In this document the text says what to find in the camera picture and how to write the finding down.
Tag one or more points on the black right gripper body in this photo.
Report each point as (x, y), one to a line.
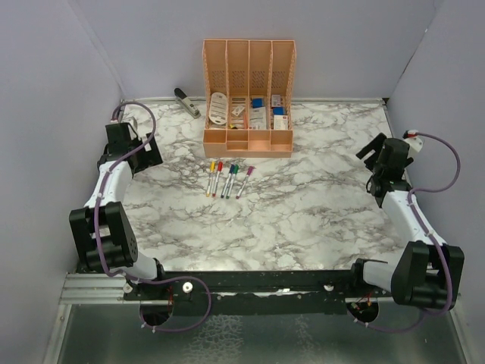
(373, 165)

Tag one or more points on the yellow white pen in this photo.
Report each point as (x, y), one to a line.
(208, 191)

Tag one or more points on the red white pen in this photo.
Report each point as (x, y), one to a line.
(215, 183)

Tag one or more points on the blue white pen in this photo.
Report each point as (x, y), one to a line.
(226, 185)

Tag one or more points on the green white pen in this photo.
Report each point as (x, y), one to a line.
(230, 185)

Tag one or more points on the pink white pen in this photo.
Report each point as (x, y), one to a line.
(243, 186)

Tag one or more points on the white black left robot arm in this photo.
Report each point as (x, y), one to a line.
(102, 222)

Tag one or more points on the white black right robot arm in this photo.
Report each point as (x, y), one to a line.
(429, 270)

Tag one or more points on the grey black stapler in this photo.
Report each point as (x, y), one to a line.
(186, 103)

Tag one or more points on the white oval label card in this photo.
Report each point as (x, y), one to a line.
(218, 109)

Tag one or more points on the white red labelled box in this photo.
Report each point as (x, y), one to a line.
(281, 122)

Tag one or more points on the blue small box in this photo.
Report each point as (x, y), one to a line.
(257, 102)

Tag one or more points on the peach plastic desk organizer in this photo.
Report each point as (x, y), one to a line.
(243, 69)

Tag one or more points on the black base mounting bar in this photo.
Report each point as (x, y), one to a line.
(194, 293)

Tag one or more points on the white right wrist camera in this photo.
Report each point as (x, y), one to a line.
(416, 144)

